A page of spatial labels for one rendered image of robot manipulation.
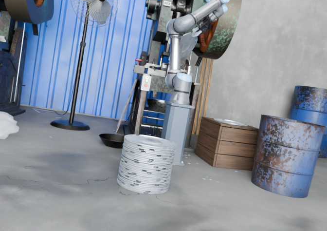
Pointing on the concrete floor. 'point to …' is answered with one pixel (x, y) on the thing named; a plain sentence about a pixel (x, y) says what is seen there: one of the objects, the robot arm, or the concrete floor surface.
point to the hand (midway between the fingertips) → (193, 35)
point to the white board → (126, 105)
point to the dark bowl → (112, 140)
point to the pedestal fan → (99, 15)
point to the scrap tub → (286, 155)
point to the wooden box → (227, 144)
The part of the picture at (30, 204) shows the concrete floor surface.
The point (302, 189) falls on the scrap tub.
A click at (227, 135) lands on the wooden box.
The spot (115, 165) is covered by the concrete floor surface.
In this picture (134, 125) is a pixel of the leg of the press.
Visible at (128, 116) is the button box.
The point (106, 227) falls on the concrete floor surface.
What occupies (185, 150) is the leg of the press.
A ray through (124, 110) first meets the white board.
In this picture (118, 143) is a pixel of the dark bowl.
